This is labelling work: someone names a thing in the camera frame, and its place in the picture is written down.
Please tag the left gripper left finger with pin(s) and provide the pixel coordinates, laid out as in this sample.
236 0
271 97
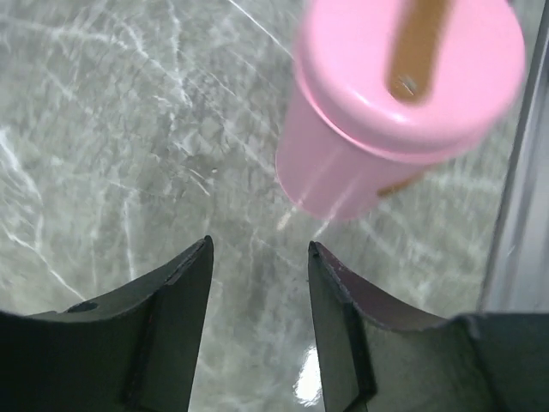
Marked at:
133 349

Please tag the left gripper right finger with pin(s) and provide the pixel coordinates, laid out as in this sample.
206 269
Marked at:
378 353

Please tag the aluminium rail frame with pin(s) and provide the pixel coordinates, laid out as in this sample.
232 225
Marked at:
517 269

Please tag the pink cylindrical container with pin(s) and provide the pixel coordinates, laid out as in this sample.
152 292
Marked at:
326 175

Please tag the pink container lid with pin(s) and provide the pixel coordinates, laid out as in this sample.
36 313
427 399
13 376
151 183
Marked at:
411 80

